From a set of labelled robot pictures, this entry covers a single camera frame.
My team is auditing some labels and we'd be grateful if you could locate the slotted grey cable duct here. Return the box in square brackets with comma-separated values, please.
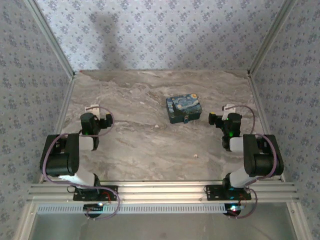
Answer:
[36, 202, 247, 215]

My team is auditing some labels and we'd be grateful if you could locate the right controller board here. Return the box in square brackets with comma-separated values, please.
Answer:
[224, 203, 246, 217]

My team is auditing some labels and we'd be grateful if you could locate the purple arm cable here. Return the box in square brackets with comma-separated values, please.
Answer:
[226, 104, 283, 220]
[41, 105, 121, 221]

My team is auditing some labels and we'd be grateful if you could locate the aluminium mounting rail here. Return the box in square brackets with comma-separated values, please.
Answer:
[26, 181, 300, 202]

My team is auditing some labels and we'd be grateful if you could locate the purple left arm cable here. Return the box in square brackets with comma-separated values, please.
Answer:
[41, 105, 121, 221]

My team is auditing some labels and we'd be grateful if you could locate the left controller board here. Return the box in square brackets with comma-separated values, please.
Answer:
[83, 203, 105, 218]

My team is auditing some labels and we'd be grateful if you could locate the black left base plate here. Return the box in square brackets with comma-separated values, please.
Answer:
[72, 185, 119, 202]

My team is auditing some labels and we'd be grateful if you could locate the controller board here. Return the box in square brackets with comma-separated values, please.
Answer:
[224, 203, 246, 217]
[83, 203, 105, 218]

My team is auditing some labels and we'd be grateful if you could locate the aluminium frame post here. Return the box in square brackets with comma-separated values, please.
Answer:
[25, 0, 77, 79]
[246, 0, 299, 77]

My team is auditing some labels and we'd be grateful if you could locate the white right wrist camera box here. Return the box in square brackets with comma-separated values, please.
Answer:
[221, 104, 237, 119]

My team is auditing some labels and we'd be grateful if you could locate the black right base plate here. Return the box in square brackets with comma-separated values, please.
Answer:
[205, 184, 252, 201]

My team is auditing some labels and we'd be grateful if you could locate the aluminium table side rail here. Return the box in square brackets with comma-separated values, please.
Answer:
[39, 74, 77, 183]
[247, 73, 286, 182]

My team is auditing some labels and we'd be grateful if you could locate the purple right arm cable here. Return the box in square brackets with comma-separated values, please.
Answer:
[226, 104, 283, 220]

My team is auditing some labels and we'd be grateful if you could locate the starry night painted box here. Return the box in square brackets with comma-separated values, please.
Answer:
[165, 93, 202, 125]

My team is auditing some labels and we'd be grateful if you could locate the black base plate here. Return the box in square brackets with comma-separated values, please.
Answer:
[72, 185, 119, 202]
[205, 184, 252, 201]

